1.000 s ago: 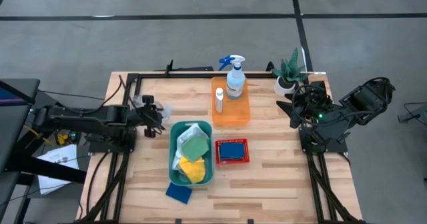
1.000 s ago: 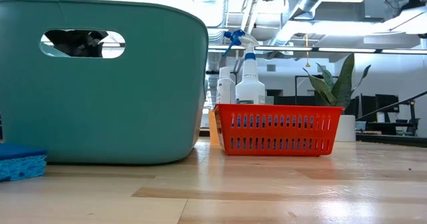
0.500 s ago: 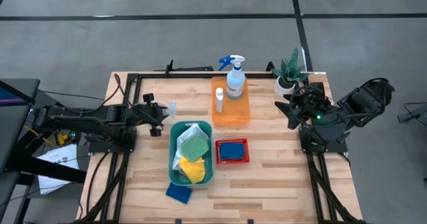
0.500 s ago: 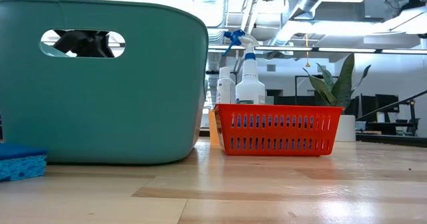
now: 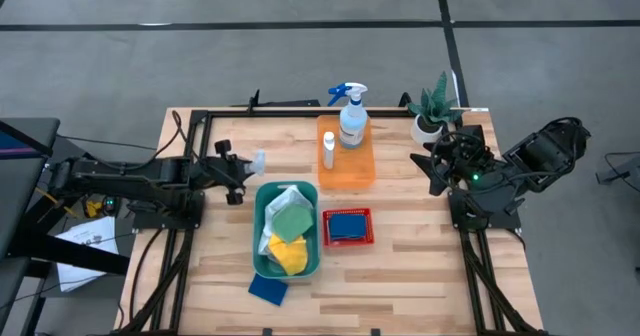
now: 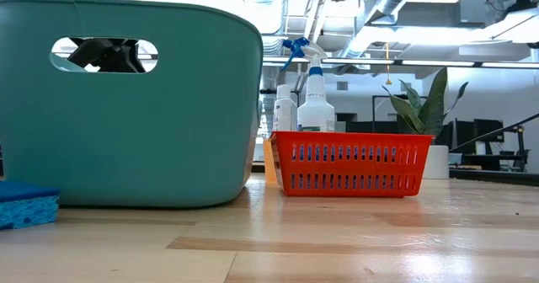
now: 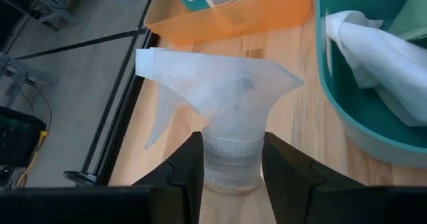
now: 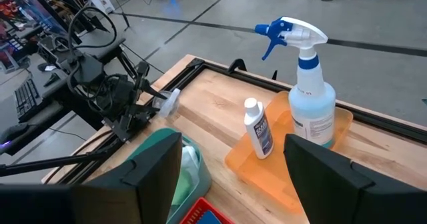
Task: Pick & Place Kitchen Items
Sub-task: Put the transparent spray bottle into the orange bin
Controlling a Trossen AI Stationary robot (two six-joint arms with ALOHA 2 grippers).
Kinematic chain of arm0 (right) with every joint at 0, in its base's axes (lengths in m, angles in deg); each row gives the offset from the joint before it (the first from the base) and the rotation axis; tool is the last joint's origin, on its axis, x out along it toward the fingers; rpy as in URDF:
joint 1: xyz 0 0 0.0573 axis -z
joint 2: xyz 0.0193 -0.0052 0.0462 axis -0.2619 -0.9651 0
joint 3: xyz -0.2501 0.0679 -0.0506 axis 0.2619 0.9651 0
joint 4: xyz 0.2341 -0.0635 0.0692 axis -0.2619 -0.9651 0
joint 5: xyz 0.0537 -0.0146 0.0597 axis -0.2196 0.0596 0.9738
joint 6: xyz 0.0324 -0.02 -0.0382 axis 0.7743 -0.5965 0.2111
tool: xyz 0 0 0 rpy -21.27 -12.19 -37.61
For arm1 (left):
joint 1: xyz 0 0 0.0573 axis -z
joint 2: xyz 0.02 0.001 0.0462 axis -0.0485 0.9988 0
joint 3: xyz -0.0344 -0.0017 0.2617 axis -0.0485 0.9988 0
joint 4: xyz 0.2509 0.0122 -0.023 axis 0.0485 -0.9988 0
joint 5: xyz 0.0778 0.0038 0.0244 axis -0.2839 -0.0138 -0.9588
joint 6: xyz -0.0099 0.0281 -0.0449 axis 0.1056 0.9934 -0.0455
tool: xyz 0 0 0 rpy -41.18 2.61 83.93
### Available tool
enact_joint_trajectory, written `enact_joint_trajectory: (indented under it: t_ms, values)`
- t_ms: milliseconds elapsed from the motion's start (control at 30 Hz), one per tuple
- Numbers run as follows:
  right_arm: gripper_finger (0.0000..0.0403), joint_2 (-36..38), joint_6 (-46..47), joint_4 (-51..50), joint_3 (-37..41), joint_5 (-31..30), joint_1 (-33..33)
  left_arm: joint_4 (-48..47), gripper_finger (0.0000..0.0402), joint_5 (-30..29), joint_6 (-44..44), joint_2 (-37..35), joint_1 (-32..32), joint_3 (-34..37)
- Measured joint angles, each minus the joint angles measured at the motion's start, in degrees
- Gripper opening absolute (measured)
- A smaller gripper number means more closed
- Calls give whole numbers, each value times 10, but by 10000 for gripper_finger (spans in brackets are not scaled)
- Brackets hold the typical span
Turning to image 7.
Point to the green cloth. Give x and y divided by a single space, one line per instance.
413 17

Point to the black aluminium rig frame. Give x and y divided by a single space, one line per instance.
123 117

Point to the white cloth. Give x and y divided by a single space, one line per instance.
383 70

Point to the teal plastic bin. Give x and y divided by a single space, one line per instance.
367 124

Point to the clear spray bottle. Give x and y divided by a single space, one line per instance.
227 90

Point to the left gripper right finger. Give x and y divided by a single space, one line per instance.
333 205

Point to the grey metal table leg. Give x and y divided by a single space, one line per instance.
23 74

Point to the black equipment box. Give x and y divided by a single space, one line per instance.
20 137

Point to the orange plastic tray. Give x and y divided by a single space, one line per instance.
260 20

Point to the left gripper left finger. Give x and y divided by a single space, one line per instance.
100 205

